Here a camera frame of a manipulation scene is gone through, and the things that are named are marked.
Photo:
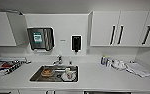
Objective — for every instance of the small sink soap pump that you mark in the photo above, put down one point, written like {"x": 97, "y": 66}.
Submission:
{"x": 71, "y": 62}

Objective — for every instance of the small wall label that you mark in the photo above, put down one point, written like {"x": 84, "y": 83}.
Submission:
{"x": 62, "y": 40}

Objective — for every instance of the stainless steel sink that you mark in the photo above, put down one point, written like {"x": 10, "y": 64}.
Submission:
{"x": 54, "y": 74}

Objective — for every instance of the orange item in sink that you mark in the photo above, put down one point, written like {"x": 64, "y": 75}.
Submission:
{"x": 46, "y": 71}

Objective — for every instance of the small white bottle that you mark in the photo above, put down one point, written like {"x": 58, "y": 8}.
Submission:
{"x": 108, "y": 62}

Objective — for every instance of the dish drying rack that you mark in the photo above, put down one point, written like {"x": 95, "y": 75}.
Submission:
{"x": 7, "y": 65}

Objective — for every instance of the white wall outlet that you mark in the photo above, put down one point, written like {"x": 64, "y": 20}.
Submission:
{"x": 88, "y": 51}

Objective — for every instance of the white lower cabinet door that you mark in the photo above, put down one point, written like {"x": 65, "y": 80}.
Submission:
{"x": 67, "y": 92}
{"x": 34, "y": 92}

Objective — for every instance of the black wall soap dispenser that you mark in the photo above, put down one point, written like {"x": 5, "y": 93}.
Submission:
{"x": 76, "y": 43}

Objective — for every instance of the stainless steel dishwasher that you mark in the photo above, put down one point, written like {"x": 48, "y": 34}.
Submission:
{"x": 107, "y": 92}

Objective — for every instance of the chrome sink faucet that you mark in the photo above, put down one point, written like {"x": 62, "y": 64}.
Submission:
{"x": 58, "y": 60}

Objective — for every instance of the white cabinet drawer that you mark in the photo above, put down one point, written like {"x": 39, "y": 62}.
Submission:
{"x": 1, "y": 92}

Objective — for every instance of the steel paper towel dispenser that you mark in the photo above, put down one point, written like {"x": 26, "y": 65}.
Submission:
{"x": 40, "y": 39}

